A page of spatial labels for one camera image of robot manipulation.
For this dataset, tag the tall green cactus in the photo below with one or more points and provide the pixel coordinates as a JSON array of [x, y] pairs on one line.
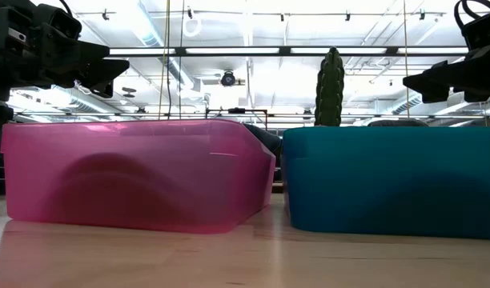
[[329, 92]]

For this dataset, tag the blue plastic bin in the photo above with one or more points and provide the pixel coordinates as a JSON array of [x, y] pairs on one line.
[[349, 180]]

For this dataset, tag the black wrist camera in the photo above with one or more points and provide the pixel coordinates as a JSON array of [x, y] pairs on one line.
[[61, 22], [483, 32]]

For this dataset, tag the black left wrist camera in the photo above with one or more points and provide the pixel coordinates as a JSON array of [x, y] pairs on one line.
[[61, 22]]

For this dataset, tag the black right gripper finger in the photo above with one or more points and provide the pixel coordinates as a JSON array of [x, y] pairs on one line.
[[435, 95], [441, 76]]

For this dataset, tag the translucent pink plastic bin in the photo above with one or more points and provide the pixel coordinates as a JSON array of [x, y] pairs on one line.
[[149, 160]]

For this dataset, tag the black frame bar with lights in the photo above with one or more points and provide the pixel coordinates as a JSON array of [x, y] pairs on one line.
[[285, 50]]

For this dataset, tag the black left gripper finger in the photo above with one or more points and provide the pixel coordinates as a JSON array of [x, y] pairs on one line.
[[103, 90], [105, 72]]

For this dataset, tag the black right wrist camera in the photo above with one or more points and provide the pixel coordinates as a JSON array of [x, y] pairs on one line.
[[483, 32]]

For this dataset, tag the dark grey fabric cap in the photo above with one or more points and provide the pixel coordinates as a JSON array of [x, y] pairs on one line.
[[397, 123], [109, 192]]

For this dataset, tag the black overhead camera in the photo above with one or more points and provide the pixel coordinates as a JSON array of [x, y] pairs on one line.
[[228, 78]]

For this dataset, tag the dark grey fabric object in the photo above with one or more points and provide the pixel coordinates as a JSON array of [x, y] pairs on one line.
[[267, 140]]

